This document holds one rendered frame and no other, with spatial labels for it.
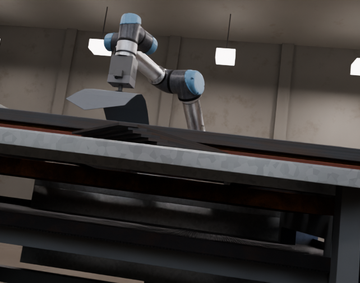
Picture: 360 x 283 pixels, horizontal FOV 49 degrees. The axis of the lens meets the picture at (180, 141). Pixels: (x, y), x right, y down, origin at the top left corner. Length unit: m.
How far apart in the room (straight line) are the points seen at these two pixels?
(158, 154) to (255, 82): 9.95
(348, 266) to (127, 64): 0.99
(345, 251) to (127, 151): 0.45
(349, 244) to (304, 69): 10.10
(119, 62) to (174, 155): 0.82
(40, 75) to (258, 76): 6.09
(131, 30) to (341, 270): 1.06
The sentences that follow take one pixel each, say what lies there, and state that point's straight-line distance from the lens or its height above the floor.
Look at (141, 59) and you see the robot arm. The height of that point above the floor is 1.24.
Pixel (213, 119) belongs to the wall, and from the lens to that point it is 10.33.
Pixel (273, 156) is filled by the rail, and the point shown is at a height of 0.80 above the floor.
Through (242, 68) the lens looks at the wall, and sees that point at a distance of 10.72.
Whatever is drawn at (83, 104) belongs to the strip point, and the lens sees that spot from 1.16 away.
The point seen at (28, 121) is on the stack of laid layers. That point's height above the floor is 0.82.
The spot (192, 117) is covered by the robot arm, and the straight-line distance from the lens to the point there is 1.94.
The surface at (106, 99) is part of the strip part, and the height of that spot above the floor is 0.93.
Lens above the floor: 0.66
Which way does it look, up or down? 9 degrees up
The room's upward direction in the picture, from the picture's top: 8 degrees clockwise
